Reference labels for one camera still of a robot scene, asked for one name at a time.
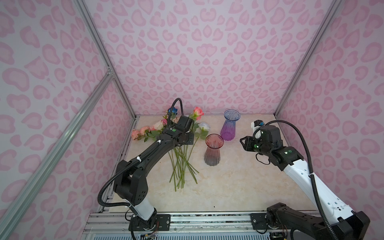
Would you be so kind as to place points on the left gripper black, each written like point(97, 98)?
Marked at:
point(191, 138)

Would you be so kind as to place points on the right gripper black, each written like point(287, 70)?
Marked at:
point(248, 140)

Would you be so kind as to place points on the pale blue white rose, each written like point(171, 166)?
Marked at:
point(204, 127)

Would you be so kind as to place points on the red pink rose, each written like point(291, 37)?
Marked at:
point(196, 116)

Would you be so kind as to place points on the red grey glass vase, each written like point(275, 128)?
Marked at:
point(212, 155)

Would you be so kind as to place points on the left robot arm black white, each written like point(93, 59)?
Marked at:
point(130, 182)

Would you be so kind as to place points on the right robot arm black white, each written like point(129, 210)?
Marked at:
point(337, 220)

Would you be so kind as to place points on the purple glass vase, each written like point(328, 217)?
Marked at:
point(228, 131)

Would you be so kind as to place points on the dark blue rose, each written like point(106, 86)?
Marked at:
point(172, 111)

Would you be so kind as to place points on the cream white rose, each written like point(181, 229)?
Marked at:
point(158, 125)

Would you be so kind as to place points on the pink rose far left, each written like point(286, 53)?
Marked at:
point(135, 134)

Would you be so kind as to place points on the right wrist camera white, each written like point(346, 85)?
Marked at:
point(255, 125)

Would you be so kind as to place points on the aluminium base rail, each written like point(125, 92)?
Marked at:
point(187, 226)

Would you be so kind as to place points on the diagonal aluminium frame bar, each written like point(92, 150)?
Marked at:
point(29, 192)

